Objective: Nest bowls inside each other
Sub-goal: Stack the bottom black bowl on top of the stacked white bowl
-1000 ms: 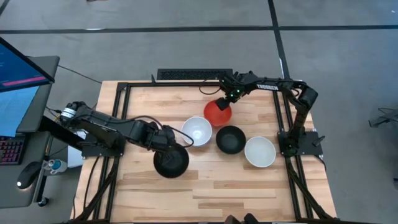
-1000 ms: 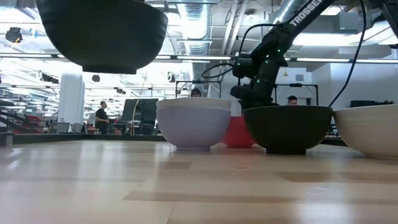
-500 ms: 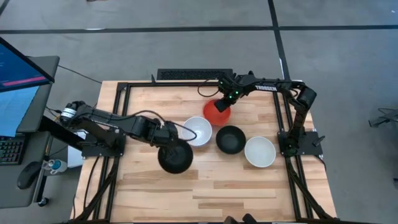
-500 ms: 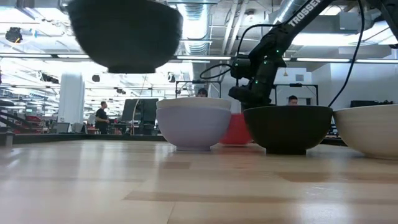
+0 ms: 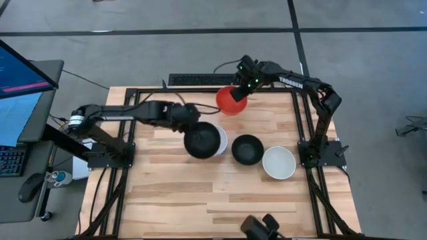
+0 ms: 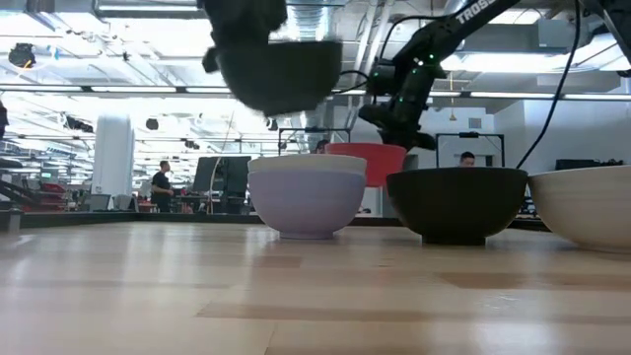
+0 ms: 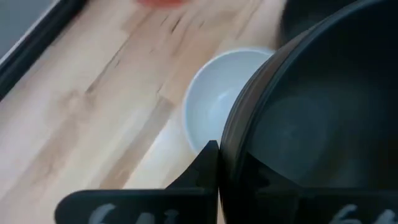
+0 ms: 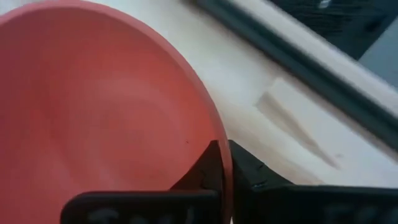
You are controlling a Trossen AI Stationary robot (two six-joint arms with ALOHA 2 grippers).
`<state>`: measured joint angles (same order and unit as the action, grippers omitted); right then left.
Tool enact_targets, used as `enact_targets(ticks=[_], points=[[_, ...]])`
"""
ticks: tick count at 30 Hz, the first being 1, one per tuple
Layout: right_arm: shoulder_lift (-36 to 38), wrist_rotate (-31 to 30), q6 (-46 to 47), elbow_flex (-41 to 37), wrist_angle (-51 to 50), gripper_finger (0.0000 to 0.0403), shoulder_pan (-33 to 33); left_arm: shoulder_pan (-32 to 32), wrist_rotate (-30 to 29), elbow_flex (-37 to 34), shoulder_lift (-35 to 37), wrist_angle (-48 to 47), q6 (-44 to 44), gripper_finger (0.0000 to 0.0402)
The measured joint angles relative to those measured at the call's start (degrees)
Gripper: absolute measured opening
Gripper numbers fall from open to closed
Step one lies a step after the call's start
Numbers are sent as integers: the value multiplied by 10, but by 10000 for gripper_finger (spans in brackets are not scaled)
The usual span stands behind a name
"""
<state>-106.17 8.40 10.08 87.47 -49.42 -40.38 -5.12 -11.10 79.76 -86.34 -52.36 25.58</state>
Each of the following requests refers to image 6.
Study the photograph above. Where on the red bowl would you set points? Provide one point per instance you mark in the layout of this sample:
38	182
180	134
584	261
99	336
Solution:
365	165

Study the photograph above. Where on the person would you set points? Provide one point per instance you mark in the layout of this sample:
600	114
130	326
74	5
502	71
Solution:
322	147
161	190
467	160

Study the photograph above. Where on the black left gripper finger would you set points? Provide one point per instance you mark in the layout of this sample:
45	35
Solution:
210	60

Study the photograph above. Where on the black frame strut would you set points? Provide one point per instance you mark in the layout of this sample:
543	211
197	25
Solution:
616	29

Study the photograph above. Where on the black monitor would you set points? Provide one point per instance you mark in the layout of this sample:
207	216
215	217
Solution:
231	175

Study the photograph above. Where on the dark grey bowl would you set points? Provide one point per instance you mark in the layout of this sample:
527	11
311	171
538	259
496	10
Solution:
281	79

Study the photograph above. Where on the lavender bowl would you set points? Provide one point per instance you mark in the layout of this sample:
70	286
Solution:
305	207

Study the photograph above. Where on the black metal frame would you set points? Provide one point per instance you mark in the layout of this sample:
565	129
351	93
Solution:
468	134

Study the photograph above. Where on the white pillar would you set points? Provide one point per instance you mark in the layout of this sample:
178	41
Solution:
113	158

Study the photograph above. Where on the black table edge frame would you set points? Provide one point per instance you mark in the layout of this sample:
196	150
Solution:
148	219

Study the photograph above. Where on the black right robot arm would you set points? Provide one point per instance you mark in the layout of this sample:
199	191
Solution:
443	34

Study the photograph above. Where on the black equipment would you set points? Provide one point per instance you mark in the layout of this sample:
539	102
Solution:
586	164

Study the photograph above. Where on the white bowl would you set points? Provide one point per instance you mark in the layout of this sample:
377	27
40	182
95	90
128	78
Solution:
305	163

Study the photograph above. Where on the red storage shelf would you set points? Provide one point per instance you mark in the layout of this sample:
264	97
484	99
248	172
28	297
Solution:
44	197

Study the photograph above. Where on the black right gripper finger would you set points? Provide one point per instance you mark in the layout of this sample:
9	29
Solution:
423	142
393	138

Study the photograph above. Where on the cream bowl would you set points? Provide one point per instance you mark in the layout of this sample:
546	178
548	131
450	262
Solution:
586	207

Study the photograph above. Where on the black bowl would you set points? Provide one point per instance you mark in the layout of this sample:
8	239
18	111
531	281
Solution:
456	207

